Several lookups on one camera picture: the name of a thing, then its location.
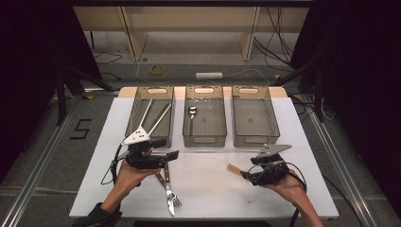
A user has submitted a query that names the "white power strip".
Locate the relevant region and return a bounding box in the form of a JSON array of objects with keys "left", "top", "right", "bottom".
[{"left": 195, "top": 72, "right": 224, "bottom": 80}]

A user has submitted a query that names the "wooden-handled knife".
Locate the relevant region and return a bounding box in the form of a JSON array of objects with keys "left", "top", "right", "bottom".
[{"left": 154, "top": 171, "right": 176, "bottom": 218}]

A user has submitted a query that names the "left hand-held gripper cable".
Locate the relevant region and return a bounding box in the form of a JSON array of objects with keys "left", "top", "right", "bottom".
[{"left": 100, "top": 144, "right": 131, "bottom": 186}]

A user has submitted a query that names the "grey translucent plastic bin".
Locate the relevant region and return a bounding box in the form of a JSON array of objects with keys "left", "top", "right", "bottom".
[
  {"left": 231, "top": 85, "right": 281, "bottom": 148},
  {"left": 183, "top": 85, "right": 228, "bottom": 148},
  {"left": 125, "top": 85, "right": 176, "bottom": 148}
]

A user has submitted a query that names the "white floor cable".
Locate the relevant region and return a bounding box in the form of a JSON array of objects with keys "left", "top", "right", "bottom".
[{"left": 135, "top": 58, "right": 272, "bottom": 88}]

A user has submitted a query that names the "metal spoon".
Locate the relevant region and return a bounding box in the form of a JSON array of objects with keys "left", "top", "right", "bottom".
[{"left": 187, "top": 105, "right": 199, "bottom": 137}]

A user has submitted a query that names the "white table cover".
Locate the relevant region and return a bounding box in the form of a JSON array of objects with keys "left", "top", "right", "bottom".
[{"left": 69, "top": 96, "right": 340, "bottom": 220}]

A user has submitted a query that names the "yellow tape roll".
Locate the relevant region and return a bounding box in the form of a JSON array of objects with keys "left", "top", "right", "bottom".
[{"left": 148, "top": 64, "right": 166, "bottom": 77}]

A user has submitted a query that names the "person's right hand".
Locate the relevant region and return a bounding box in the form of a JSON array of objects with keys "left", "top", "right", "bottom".
[{"left": 261, "top": 171, "right": 307, "bottom": 202}]

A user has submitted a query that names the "beige wooden desk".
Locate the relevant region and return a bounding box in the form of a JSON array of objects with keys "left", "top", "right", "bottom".
[{"left": 73, "top": 6, "right": 310, "bottom": 62}]

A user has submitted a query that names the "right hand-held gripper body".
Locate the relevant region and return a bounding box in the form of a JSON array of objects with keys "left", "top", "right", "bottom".
[{"left": 252, "top": 144, "right": 292, "bottom": 186}]

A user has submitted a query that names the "hand-held gripper cable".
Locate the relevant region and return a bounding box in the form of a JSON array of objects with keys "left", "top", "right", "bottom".
[
  {"left": 100, "top": 144, "right": 131, "bottom": 186},
  {"left": 249, "top": 162, "right": 308, "bottom": 227}
]

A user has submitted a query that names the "right hand-held gripper cable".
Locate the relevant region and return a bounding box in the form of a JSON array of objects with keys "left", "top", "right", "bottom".
[{"left": 249, "top": 162, "right": 308, "bottom": 227}]

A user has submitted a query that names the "metal floor rail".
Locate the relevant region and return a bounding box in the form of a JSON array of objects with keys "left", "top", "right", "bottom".
[
  {"left": 304, "top": 103, "right": 379, "bottom": 227},
  {"left": 0, "top": 94, "right": 83, "bottom": 227}
]

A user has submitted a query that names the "wooden-handled fork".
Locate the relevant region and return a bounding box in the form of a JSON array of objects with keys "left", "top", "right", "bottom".
[{"left": 163, "top": 161, "right": 183, "bottom": 209}]

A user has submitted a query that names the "thin black floor cable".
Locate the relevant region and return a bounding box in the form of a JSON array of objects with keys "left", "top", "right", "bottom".
[{"left": 93, "top": 51, "right": 123, "bottom": 81}]

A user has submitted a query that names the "black metal stand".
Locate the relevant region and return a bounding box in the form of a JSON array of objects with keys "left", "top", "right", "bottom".
[
  {"left": 272, "top": 60, "right": 325, "bottom": 122},
  {"left": 55, "top": 64, "right": 114, "bottom": 127}
]

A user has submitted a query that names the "small wooden spoon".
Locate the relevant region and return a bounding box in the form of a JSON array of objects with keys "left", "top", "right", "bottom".
[{"left": 226, "top": 163, "right": 245, "bottom": 176}]

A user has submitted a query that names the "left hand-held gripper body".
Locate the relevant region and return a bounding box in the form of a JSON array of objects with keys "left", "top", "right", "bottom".
[{"left": 118, "top": 126, "right": 167, "bottom": 170}]

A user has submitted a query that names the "person's left hand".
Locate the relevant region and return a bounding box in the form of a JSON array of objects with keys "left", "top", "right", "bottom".
[{"left": 108, "top": 159, "right": 162, "bottom": 206}]

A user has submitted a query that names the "thick black floor cable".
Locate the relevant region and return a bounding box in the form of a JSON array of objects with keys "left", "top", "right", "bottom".
[{"left": 321, "top": 174, "right": 363, "bottom": 227}]

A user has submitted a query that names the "black cable bundle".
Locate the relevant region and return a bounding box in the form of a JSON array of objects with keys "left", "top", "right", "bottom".
[{"left": 253, "top": 7, "right": 296, "bottom": 69}]

